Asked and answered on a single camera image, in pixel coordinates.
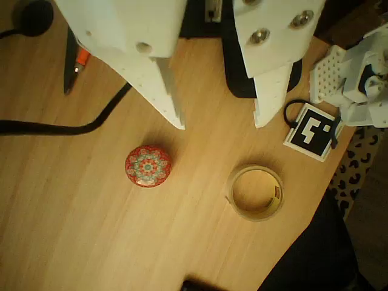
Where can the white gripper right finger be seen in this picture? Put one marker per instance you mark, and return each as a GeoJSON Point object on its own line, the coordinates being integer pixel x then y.
{"type": "Point", "coordinates": [272, 36]}

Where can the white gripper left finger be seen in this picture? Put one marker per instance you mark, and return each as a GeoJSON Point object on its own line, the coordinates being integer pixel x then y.
{"type": "Point", "coordinates": [127, 27]}

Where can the beige masking tape roll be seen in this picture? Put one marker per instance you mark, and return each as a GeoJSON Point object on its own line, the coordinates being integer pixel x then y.
{"type": "Point", "coordinates": [257, 216]}

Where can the white idle robot arm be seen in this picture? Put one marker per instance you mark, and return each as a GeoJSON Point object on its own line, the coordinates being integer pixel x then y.
{"type": "Point", "coordinates": [376, 112]}

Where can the red mandala patterned disc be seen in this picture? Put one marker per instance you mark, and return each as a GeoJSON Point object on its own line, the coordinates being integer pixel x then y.
{"type": "Point", "coordinates": [148, 165]}

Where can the black flat device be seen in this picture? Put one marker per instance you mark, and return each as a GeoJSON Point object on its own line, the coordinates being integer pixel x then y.
{"type": "Point", "coordinates": [239, 75]}

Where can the white perforated plate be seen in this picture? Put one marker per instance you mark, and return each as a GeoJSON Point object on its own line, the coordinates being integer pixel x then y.
{"type": "Point", "coordinates": [325, 72]}

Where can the dark brown wooden furniture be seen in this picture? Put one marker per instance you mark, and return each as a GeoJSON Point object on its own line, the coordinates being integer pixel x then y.
{"type": "Point", "coordinates": [348, 18]}

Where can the black elastic loop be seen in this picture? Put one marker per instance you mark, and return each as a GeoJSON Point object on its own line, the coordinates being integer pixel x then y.
{"type": "Point", "coordinates": [286, 113]}

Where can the black white marker tag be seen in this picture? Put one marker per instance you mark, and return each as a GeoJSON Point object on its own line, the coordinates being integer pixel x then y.
{"type": "Point", "coordinates": [312, 130]}

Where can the leopard print rug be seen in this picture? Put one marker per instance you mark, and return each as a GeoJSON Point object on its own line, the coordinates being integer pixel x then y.
{"type": "Point", "coordinates": [354, 169]}

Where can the dark fabric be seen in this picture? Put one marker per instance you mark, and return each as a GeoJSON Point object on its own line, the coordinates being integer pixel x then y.
{"type": "Point", "coordinates": [318, 257]}

